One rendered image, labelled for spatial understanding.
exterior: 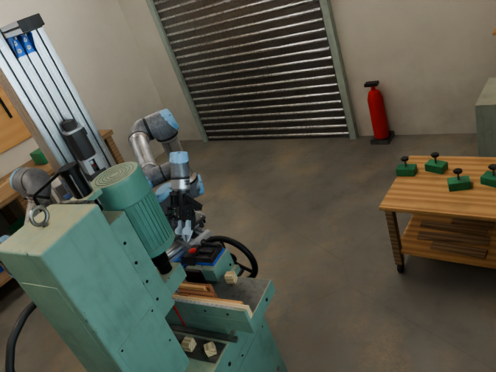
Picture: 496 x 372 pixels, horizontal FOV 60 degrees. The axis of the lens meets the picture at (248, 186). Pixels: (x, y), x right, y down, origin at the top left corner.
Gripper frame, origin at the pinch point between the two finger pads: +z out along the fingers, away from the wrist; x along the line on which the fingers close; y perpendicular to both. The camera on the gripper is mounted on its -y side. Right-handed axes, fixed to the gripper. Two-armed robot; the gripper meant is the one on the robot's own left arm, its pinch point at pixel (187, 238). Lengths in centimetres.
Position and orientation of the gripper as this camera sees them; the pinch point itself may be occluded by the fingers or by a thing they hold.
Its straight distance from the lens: 177.6
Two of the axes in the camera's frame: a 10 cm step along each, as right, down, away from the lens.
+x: 8.6, -0.3, -5.2
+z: 0.6, 10.0, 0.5
